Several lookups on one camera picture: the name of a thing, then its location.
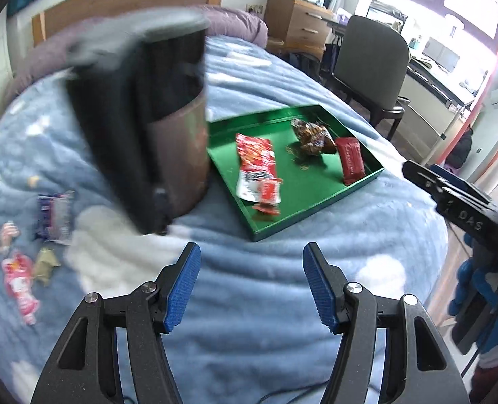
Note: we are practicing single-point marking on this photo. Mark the wooden drawer cabinet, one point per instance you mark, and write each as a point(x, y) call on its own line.
point(299, 21)

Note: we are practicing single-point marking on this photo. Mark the green tray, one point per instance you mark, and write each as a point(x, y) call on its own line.
point(303, 185)

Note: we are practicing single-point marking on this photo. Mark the pink striped candy packet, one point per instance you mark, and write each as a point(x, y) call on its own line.
point(9, 235)

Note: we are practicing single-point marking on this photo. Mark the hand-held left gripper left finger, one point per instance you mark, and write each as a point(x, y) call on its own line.
point(183, 286)

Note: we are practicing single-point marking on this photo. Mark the dark red packet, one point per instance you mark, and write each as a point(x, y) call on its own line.
point(351, 162)

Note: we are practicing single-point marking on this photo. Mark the person's right hand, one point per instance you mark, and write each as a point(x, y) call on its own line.
point(461, 286)

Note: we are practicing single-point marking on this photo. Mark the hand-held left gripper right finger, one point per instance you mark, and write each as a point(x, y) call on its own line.
point(320, 286)

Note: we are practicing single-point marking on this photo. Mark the brown black canister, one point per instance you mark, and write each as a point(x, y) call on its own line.
point(148, 113)

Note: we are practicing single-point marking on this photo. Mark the brown crinkled snack packet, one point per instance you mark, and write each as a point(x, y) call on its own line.
point(312, 136)

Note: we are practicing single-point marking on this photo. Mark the small red candy packet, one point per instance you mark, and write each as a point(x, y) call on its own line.
point(269, 195)

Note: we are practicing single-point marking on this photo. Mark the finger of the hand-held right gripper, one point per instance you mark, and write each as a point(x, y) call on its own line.
point(459, 181)
point(419, 176)

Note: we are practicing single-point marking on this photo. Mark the pink cartoon character packet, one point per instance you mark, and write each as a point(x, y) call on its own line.
point(19, 286)

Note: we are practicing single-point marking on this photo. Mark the grey office chair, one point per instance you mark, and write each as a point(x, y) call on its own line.
point(371, 59)

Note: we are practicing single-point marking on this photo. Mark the white desk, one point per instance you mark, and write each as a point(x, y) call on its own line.
point(438, 88)

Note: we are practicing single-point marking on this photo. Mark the blue white snack packet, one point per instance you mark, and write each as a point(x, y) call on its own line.
point(55, 216)

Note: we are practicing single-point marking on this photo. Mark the purple pillow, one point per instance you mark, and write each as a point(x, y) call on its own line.
point(236, 21)

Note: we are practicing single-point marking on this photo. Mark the long red snack packet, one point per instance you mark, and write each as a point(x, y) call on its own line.
point(255, 164)

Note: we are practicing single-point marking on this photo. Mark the small green triangular packet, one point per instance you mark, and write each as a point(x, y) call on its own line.
point(47, 265)

